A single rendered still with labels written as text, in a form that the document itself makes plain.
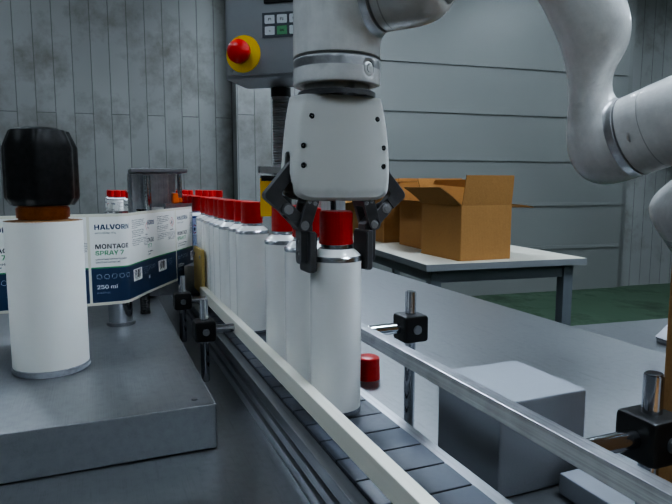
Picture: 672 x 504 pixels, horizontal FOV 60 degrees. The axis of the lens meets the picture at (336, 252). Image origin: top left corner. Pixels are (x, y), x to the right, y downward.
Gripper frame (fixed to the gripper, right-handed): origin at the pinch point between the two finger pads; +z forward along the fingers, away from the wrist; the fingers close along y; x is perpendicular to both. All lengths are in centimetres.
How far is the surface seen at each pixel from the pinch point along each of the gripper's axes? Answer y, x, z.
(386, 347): -3.0, 5.3, 8.7
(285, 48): -7.4, -39.5, -28.7
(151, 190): 11, -75, -5
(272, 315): 1.8, -16.6, 9.8
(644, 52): -524, -408, -150
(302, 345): 1.2, -6.8, 11.2
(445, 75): -290, -429, -112
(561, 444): -3.0, 27.9, 8.6
